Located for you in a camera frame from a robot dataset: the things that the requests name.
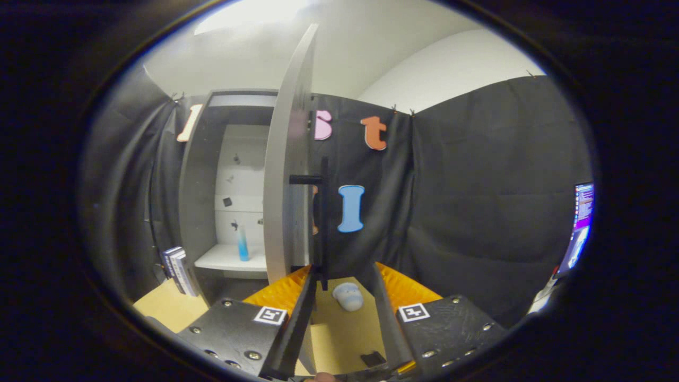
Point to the computer monitor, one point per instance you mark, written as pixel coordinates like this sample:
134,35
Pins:
581,223

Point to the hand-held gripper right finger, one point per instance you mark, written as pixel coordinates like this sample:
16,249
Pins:
390,329

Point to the white spine book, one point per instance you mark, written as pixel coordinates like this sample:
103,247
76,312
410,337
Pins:
183,273

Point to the white and blue tube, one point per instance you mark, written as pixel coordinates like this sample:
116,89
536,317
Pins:
243,249

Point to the dark grey cabinet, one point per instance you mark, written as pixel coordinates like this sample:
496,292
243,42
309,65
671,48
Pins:
199,212

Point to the black backdrop cloth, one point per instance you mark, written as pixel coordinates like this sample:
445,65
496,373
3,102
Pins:
477,212

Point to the blue spine book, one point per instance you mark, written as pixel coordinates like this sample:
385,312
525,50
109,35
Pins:
168,265

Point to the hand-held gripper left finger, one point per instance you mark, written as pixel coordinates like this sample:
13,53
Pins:
297,329

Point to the pale blue rounded object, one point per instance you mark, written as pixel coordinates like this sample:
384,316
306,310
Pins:
348,297

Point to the light grey cabinet door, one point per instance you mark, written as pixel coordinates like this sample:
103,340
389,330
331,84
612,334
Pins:
281,185

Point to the white side desk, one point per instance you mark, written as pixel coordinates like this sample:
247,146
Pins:
541,302

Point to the small black flat object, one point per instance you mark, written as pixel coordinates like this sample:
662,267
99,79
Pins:
374,359

